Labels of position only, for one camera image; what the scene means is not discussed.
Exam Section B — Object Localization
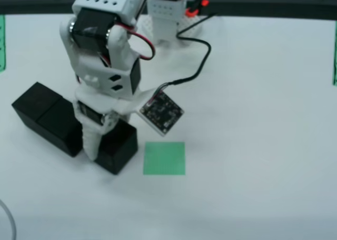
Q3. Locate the black cube block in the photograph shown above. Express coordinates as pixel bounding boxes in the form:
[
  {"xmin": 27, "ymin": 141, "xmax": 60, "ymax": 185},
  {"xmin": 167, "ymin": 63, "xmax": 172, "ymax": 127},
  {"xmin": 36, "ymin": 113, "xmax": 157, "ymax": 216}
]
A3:
[
  {"xmin": 11, "ymin": 81, "xmax": 63, "ymax": 132},
  {"xmin": 94, "ymin": 118, "xmax": 138, "ymax": 176},
  {"xmin": 35, "ymin": 97, "xmax": 83, "ymax": 158}
]

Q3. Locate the green striped square marker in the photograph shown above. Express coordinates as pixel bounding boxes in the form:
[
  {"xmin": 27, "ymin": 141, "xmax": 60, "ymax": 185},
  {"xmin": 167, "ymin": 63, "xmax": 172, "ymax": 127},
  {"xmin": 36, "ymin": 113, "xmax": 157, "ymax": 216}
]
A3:
[{"xmin": 143, "ymin": 142, "xmax": 186, "ymax": 176}]

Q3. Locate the green strip with arrows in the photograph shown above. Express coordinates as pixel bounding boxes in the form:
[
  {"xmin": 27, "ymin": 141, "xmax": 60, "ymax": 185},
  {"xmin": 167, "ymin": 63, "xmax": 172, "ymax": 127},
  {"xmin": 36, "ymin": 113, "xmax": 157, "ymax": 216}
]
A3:
[
  {"xmin": 0, "ymin": 15, "xmax": 6, "ymax": 74},
  {"xmin": 331, "ymin": 21, "xmax": 337, "ymax": 86}
]

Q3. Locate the black and orange clamp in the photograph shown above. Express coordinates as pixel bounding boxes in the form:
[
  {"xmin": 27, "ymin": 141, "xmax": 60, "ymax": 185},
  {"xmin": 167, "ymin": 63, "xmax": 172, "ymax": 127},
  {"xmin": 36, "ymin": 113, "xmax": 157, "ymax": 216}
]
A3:
[{"xmin": 185, "ymin": 0, "xmax": 210, "ymax": 17}]

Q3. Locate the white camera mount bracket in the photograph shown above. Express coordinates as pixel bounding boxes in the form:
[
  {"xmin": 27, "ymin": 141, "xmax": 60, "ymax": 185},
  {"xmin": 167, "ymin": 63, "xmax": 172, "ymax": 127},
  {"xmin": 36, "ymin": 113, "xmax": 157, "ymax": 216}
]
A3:
[{"xmin": 75, "ymin": 88, "xmax": 158, "ymax": 116}]

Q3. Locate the small black camera board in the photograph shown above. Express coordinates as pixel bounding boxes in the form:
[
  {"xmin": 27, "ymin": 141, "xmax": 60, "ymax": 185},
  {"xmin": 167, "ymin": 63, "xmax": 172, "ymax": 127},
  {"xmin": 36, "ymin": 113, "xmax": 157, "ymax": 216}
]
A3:
[{"xmin": 138, "ymin": 91, "xmax": 184, "ymax": 137}]

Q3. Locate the red white black servo wire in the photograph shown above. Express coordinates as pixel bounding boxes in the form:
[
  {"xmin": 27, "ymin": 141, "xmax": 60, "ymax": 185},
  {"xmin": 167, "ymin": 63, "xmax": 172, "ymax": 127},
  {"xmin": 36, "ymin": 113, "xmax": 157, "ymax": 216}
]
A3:
[{"xmin": 98, "ymin": 23, "xmax": 156, "ymax": 67}]

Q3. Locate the grey cable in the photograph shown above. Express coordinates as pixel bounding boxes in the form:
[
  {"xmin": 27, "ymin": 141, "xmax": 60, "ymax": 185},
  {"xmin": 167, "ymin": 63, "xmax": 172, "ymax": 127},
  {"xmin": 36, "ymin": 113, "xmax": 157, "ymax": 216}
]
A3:
[{"xmin": 0, "ymin": 199, "xmax": 17, "ymax": 240}]

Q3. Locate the black camera cable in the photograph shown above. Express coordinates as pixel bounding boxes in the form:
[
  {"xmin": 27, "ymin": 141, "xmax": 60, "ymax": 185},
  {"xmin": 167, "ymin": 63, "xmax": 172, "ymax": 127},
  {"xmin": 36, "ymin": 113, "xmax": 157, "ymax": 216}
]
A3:
[{"xmin": 150, "ymin": 12, "xmax": 219, "ymax": 105}]

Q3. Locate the white honeycomb base plate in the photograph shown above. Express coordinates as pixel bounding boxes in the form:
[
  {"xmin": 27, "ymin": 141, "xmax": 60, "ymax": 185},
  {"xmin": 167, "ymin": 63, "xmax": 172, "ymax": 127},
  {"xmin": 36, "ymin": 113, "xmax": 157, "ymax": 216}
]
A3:
[{"xmin": 138, "ymin": 13, "xmax": 204, "ymax": 46}]

